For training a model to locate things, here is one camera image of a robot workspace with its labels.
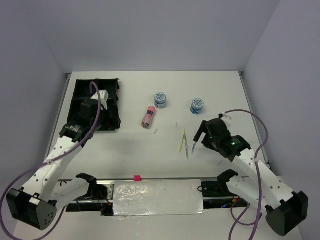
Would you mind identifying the green pen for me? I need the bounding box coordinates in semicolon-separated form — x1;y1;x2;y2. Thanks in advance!
183;133;189;160

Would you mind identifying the blue-lidded jar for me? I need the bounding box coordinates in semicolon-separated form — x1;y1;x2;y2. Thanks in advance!
154;92;167;109
190;98;204;115

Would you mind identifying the pink-capped clear tube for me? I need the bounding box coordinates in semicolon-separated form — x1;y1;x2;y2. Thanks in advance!
141;106;156;129

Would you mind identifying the blue-lidded jar left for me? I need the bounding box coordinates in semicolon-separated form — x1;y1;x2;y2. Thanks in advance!
154;92;167;109

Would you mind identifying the black four-compartment organizer tray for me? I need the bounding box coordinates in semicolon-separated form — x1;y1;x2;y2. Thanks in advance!
67;78;121;132

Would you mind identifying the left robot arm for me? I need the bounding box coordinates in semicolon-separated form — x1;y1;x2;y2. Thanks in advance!
1;98;109;231

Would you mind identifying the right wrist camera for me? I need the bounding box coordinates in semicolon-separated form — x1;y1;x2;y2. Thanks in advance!
218;112;232;126

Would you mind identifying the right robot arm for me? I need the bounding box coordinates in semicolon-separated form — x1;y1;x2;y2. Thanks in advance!
193;118;309;237

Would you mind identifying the blue-lidded jar right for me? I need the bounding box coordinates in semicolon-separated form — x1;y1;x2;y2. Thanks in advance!
190;98;204;115

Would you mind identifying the purple cable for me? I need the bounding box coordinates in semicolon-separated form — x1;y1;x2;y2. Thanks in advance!
0;81;103;240
223;109;270;240

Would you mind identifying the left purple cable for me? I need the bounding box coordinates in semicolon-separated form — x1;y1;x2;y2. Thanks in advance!
0;81;103;240

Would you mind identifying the blue pen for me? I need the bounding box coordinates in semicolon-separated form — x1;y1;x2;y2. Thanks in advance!
191;141;197;155

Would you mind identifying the yellow pen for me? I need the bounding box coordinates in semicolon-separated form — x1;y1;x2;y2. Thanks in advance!
179;128;186;153

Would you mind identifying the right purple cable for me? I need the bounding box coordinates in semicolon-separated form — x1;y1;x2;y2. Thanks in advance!
223;109;270;240

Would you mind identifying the pink highlighter cap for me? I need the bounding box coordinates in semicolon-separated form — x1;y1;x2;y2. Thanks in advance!
133;175;141;182

